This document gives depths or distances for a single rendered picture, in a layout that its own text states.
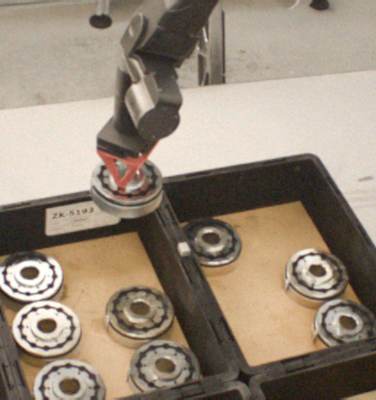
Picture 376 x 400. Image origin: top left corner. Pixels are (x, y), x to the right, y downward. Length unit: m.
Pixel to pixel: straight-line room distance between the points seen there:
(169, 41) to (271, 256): 0.52
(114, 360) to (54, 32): 2.13
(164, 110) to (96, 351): 0.43
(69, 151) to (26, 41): 1.49
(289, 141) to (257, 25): 1.60
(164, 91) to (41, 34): 2.26
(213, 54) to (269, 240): 0.74
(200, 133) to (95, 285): 0.58
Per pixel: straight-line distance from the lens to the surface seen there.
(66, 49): 3.46
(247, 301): 1.64
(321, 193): 1.74
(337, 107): 2.25
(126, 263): 1.66
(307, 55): 3.60
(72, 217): 1.64
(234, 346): 1.45
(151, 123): 1.30
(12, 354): 1.41
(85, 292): 1.62
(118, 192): 1.47
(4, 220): 1.60
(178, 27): 1.29
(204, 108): 2.17
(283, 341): 1.60
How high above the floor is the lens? 2.07
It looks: 44 degrees down
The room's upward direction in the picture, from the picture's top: 9 degrees clockwise
